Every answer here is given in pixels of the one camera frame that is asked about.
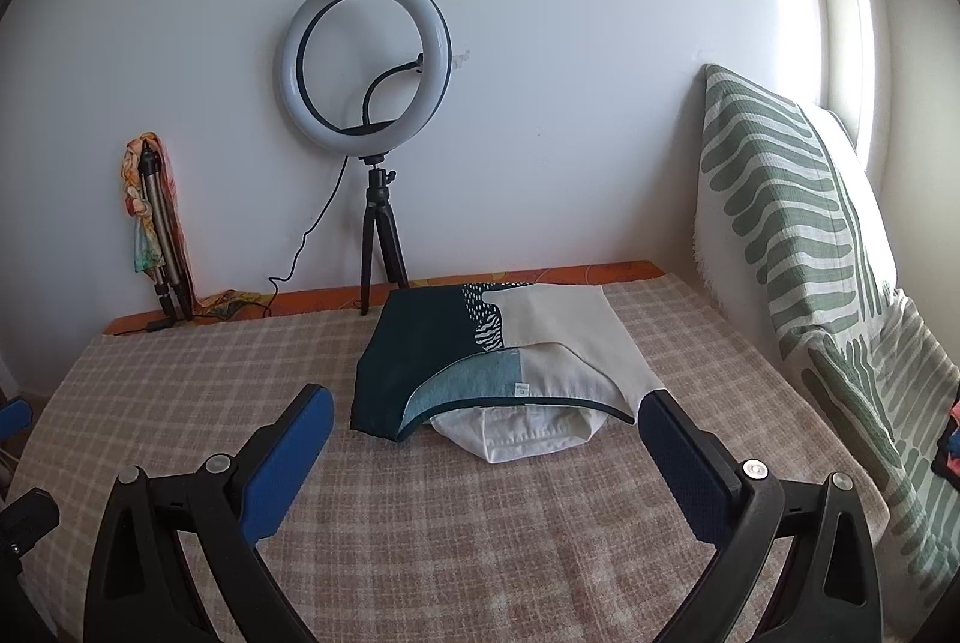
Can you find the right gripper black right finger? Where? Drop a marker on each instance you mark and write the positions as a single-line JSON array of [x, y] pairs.
[[828, 588]]

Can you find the plaid beige bed blanket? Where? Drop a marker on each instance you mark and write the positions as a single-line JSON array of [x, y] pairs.
[[413, 541]]

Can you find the silver folded tripod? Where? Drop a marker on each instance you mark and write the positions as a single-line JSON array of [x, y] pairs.
[[151, 172]]

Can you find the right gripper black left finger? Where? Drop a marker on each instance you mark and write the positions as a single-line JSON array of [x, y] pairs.
[[139, 585]]

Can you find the black ring light tripod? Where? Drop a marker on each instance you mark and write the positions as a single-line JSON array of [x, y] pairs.
[[379, 225]]

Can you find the green leaf pattern pillow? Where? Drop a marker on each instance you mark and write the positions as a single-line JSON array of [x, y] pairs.
[[791, 243]]

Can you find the white ring light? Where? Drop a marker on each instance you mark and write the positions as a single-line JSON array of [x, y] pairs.
[[361, 77]]

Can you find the teal and white garment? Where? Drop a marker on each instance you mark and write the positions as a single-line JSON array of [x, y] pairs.
[[504, 370]]

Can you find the colourful patterned scarf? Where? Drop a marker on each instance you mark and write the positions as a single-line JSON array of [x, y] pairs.
[[159, 248]]

